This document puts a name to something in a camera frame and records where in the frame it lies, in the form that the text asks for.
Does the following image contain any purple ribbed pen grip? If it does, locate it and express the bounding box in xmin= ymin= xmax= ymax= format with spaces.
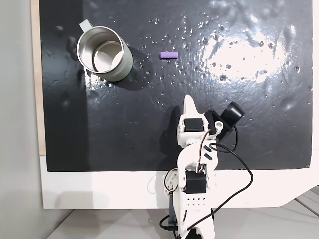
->
xmin=159 ymin=51 xmax=179 ymax=60

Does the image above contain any glossy black table mat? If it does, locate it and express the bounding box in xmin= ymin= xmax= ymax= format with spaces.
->
xmin=39 ymin=0 xmax=314 ymax=172

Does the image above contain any black table clamp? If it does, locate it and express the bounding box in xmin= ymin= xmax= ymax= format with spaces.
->
xmin=168 ymin=195 xmax=178 ymax=226

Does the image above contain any pale green steel mug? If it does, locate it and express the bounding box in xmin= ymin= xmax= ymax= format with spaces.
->
xmin=76 ymin=19 xmax=134 ymax=83

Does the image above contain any beige wooden board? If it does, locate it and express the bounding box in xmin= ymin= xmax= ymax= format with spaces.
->
xmin=29 ymin=0 xmax=47 ymax=157

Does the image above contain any black camera with mount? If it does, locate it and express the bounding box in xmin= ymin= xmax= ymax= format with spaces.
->
xmin=204 ymin=101 xmax=245 ymax=144

